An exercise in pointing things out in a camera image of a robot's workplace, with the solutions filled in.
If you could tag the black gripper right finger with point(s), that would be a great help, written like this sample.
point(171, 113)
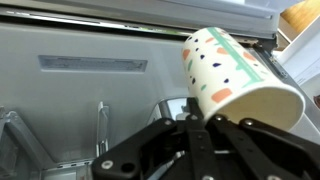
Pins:
point(253, 150)

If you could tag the stainless steel refrigerator drawer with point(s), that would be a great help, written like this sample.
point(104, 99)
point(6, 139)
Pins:
point(96, 89)

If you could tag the patterned paper cup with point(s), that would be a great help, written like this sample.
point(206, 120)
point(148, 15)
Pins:
point(224, 78)

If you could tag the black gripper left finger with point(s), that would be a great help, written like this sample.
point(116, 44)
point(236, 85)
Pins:
point(201, 151)

